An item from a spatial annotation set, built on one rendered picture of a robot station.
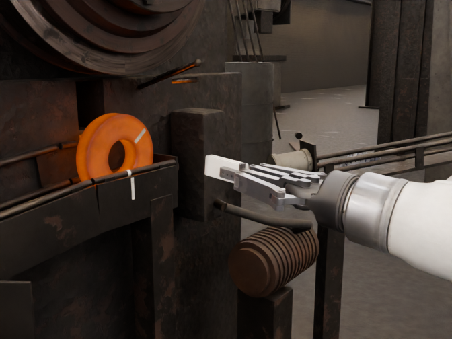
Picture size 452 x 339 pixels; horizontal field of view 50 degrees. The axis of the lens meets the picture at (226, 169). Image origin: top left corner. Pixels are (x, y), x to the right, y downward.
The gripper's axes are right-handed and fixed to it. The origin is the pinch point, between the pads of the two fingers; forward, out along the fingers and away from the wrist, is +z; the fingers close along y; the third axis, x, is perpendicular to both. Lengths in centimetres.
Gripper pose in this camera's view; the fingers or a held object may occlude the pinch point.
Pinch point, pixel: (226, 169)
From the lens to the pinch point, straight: 71.9
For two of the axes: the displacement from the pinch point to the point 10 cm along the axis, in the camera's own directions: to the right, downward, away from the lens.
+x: 0.7, -9.6, -2.8
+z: -7.9, -2.2, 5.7
